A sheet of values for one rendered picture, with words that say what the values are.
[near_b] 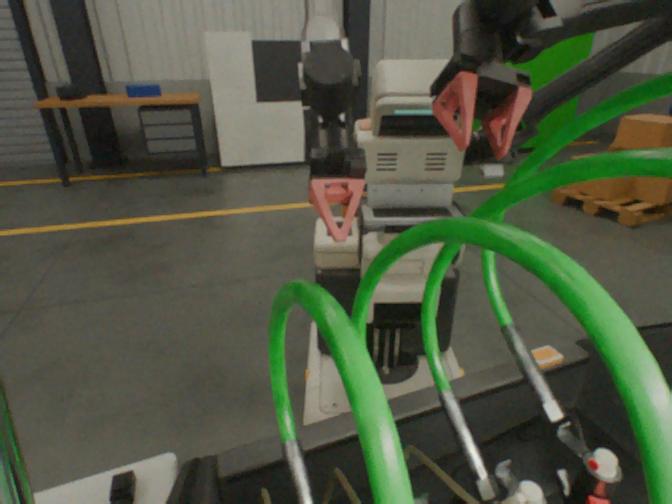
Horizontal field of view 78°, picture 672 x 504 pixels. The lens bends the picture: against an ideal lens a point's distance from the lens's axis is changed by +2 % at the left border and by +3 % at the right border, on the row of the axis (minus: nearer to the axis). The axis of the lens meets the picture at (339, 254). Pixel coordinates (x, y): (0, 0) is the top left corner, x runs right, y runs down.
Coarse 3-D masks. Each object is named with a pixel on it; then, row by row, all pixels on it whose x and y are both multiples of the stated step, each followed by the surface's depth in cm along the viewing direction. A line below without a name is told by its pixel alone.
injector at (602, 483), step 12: (588, 456) 36; (588, 468) 35; (564, 480) 39; (576, 480) 37; (588, 480) 35; (600, 480) 34; (612, 480) 34; (564, 492) 39; (576, 492) 37; (588, 492) 35; (600, 492) 35; (612, 492) 35
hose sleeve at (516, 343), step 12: (516, 324) 43; (504, 336) 43; (516, 336) 42; (516, 348) 42; (528, 348) 42; (516, 360) 42; (528, 360) 41; (528, 372) 41; (540, 372) 40; (528, 384) 41; (540, 384) 40; (540, 396) 40; (552, 396) 39
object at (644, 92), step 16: (656, 80) 26; (624, 96) 28; (640, 96) 27; (656, 96) 26; (592, 112) 30; (608, 112) 29; (560, 128) 33; (576, 128) 32; (592, 128) 31; (544, 144) 34; (560, 144) 33; (528, 160) 36; (544, 160) 35; (512, 176) 38; (496, 288) 44; (496, 304) 44; (512, 320) 43
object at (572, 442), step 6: (564, 438) 38; (570, 438) 38; (576, 438) 38; (570, 444) 37; (576, 444) 37; (582, 444) 37; (576, 450) 37; (582, 450) 37; (588, 450) 37; (582, 456) 36
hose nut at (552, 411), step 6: (552, 402) 39; (558, 402) 39; (540, 408) 40; (546, 408) 39; (552, 408) 39; (558, 408) 39; (540, 414) 40; (546, 414) 39; (552, 414) 39; (558, 414) 39; (564, 414) 39; (546, 420) 39; (552, 420) 39; (558, 420) 39
